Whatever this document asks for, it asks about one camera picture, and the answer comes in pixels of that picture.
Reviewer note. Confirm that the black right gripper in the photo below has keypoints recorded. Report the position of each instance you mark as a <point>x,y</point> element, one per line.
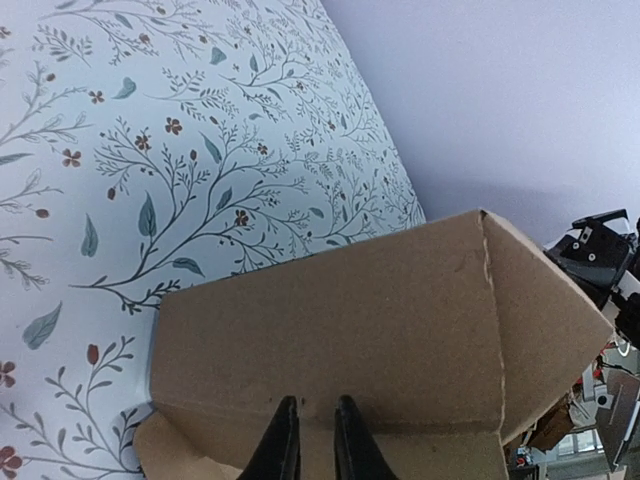
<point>595,252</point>

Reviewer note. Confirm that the cardboard scraps in background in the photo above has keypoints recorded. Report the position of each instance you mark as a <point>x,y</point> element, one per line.
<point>544,434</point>

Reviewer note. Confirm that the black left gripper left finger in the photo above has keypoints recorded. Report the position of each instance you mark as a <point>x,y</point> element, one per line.
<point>278,454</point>

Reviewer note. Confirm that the brown cardboard box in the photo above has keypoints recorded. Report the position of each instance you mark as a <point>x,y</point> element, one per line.
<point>452,338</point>

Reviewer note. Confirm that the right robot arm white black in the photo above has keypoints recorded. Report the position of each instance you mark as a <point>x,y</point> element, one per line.
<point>622,308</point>

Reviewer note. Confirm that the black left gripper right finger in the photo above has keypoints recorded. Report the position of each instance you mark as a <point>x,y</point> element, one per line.
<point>356,453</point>

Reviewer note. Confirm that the floral patterned table mat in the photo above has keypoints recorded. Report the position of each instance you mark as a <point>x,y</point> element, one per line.
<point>147,147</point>

